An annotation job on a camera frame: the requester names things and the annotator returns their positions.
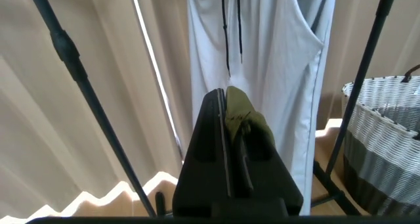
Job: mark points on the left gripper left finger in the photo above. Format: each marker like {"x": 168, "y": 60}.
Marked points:
{"x": 203, "y": 171}

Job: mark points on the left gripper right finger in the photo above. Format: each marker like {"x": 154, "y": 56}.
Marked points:
{"x": 265, "y": 178}

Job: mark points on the green garment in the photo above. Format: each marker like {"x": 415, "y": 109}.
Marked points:
{"x": 236, "y": 102}

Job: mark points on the pale grey shorts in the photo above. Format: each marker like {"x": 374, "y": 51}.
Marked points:
{"x": 272, "y": 69}

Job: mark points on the white laundry basket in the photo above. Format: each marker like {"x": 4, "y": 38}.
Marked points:
{"x": 377, "y": 135}

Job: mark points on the black clothes rack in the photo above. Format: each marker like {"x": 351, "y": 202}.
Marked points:
{"x": 65, "y": 50}

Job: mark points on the beige curtain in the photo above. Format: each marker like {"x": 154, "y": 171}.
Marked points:
{"x": 65, "y": 119}

